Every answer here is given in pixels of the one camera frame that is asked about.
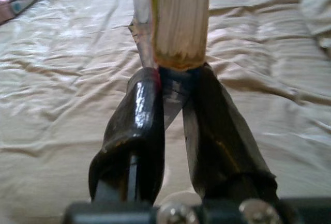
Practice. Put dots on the pink cartoon print blanket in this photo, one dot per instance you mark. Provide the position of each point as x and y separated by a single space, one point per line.
15 4

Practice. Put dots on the colourful cartoon picture book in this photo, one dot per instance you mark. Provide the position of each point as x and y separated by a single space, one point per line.
181 27

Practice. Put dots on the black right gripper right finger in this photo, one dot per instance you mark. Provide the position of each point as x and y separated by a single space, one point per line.
222 143

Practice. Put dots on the beige floral bed sheet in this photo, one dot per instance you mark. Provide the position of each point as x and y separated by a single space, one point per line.
64 79

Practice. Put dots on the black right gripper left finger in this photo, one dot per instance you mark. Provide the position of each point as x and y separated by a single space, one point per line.
139 131

